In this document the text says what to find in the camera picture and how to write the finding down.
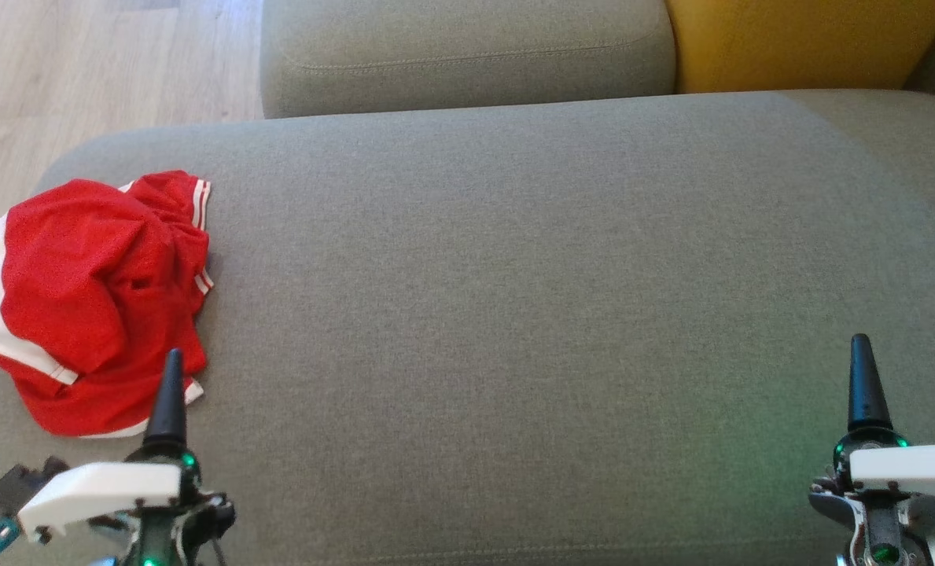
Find large grey sofa seat cushion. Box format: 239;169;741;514
0;89;935;566

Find red shorts with white stripes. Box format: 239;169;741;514
0;179;204;438

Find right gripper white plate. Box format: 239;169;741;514
809;333;935;566

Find yellow sofa cushion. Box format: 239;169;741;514
664;0;935;95

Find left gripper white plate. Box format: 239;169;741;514
17;348;236;566

